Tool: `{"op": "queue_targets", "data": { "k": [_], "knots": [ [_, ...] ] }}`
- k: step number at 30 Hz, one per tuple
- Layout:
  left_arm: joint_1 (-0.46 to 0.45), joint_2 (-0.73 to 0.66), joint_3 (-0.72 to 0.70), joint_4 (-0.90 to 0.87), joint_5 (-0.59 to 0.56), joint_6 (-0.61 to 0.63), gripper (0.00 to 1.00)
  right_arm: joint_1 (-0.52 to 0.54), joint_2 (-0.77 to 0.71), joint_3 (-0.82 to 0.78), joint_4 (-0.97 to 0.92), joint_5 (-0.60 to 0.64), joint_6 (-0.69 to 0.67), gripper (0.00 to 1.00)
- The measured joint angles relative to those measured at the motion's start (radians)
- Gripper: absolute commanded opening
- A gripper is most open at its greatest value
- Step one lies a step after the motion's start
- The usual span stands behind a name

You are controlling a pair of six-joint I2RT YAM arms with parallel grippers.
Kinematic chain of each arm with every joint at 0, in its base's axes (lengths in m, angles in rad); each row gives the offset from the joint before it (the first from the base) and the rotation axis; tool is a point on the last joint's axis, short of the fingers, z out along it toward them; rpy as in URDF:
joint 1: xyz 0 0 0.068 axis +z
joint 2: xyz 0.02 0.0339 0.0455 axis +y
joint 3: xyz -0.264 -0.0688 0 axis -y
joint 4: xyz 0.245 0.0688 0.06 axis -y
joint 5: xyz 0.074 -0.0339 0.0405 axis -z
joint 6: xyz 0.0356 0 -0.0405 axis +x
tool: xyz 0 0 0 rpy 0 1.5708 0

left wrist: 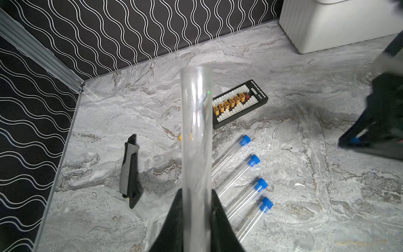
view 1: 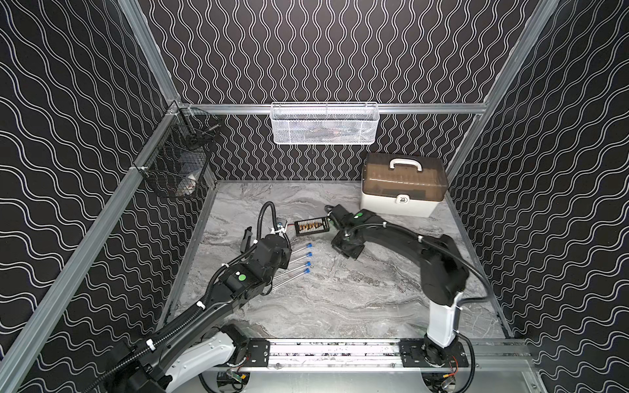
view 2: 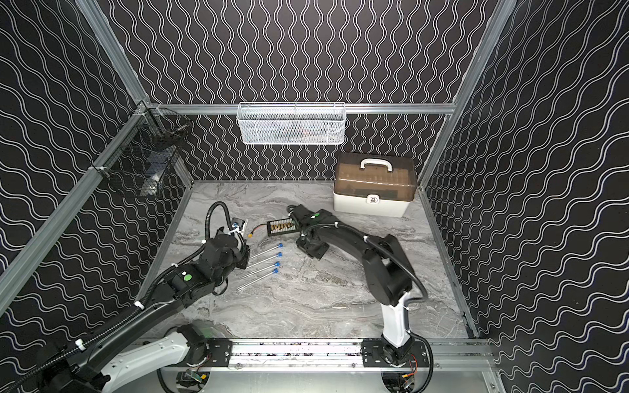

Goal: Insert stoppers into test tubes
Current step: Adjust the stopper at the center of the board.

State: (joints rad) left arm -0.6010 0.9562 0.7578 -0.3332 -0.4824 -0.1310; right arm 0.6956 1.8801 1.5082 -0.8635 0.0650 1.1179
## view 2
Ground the clear test tube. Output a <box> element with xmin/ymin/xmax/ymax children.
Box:
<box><xmin>247</xmin><ymin>253</ymin><xmax>279</xmax><ymax>270</ymax></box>
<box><xmin>242</xmin><ymin>265</ymin><xmax>281</xmax><ymax>278</ymax></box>
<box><xmin>237</xmin><ymin>271</ymin><xmax>275</xmax><ymax>291</ymax></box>
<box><xmin>251</xmin><ymin>244</ymin><xmax>283</xmax><ymax>259</ymax></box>

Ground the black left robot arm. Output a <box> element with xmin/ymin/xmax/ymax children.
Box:
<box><xmin>4</xmin><ymin>201</ymin><xmax>251</xmax><ymax>392</ymax></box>

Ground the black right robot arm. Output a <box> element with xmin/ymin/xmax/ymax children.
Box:
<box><xmin>287</xmin><ymin>205</ymin><xmax>429</xmax><ymax>367</ymax></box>

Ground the white box brown lid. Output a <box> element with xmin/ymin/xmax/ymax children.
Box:
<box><xmin>334</xmin><ymin>152</ymin><xmax>418</xmax><ymax>218</ymax></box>

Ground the black charging board with cable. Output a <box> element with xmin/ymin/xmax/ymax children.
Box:
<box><xmin>247</xmin><ymin>218</ymin><xmax>299</xmax><ymax>238</ymax></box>

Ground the white mesh wall basket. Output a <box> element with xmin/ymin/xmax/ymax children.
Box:
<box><xmin>236</xmin><ymin>102</ymin><xmax>347</xmax><ymax>145</ymax></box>

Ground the black wire wall basket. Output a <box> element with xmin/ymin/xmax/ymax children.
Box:
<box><xmin>95</xmin><ymin>104</ymin><xmax>193</xmax><ymax>198</ymax></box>

